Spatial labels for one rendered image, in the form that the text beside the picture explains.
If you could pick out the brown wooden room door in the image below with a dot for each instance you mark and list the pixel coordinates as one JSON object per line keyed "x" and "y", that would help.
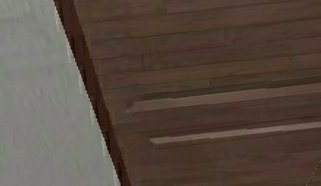
{"x": 218, "y": 57}

